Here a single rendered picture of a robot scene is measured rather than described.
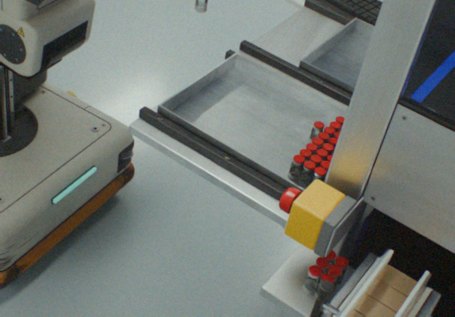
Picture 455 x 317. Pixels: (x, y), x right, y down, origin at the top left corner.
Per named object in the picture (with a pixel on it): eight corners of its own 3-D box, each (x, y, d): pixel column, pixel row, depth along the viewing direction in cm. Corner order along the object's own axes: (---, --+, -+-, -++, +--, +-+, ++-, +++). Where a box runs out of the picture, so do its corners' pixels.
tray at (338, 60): (484, 93, 166) (489, 80, 164) (440, 147, 149) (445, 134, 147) (351, 30, 179) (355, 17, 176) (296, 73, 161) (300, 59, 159)
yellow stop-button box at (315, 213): (345, 232, 116) (357, 200, 111) (322, 259, 111) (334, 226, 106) (304, 208, 118) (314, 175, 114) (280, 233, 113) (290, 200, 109)
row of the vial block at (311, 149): (342, 137, 146) (348, 119, 143) (295, 183, 134) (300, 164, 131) (332, 132, 147) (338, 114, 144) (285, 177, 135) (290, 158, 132)
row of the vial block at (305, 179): (352, 142, 145) (358, 124, 142) (306, 189, 133) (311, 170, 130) (342, 137, 146) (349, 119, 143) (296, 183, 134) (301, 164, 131)
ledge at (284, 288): (373, 292, 120) (376, 285, 119) (335, 344, 111) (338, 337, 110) (300, 248, 125) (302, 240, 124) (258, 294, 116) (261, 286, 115)
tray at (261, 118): (373, 140, 147) (378, 127, 145) (307, 208, 130) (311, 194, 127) (233, 66, 159) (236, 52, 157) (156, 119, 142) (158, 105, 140)
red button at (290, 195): (307, 210, 116) (313, 192, 113) (294, 224, 113) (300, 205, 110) (287, 198, 117) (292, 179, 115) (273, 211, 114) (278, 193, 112)
